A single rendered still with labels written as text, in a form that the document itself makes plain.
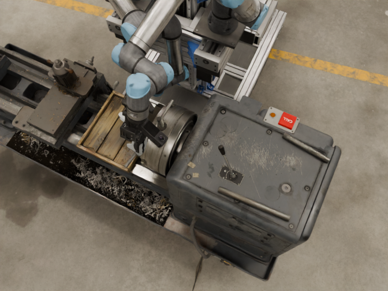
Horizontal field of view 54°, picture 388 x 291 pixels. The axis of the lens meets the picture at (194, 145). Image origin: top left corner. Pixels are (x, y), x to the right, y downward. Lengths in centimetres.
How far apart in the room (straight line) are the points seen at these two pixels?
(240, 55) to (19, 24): 196
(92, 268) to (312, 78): 222
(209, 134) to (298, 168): 37
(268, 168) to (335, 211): 144
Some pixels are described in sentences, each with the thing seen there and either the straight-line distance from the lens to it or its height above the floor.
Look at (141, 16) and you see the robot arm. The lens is 164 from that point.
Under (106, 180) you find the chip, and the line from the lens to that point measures 220.
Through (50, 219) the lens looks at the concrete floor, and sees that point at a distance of 289.
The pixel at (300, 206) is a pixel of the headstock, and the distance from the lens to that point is 148.
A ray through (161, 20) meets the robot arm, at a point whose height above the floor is 163.
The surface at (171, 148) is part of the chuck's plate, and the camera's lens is 155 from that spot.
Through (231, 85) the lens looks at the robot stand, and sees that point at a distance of 287.
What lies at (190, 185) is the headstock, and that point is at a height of 125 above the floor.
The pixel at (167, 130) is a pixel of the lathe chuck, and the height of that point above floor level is 124.
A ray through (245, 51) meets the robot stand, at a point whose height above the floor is 21.
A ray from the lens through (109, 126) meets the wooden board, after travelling 200.
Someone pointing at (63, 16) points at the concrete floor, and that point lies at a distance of 371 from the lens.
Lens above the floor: 265
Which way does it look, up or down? 68 degrees down
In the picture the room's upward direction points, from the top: 1 degrees counter-clockwise
